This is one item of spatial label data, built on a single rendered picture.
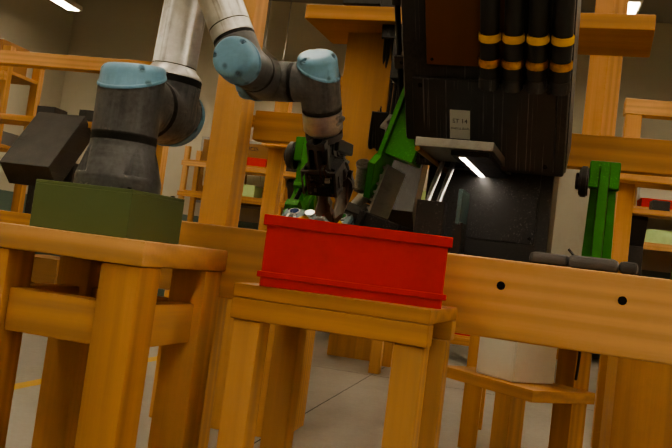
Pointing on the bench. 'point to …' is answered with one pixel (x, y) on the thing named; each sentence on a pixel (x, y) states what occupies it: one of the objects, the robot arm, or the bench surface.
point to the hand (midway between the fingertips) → (334, 216)
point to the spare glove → (584, 262)
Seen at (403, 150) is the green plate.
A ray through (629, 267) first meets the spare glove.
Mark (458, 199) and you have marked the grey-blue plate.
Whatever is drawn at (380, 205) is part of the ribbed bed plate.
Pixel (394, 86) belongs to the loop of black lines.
